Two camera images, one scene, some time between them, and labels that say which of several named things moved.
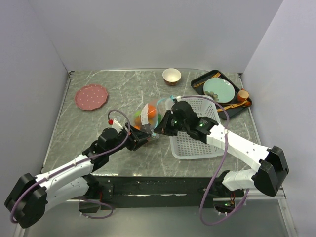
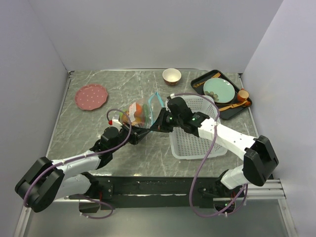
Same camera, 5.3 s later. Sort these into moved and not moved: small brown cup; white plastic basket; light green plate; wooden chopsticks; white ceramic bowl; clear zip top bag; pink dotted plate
Moved: clear zip top bag
Not moved: light green plate; pink dotted plate; wooden chopsticks; small brown cup; white ceramic bowl; white plastic basket
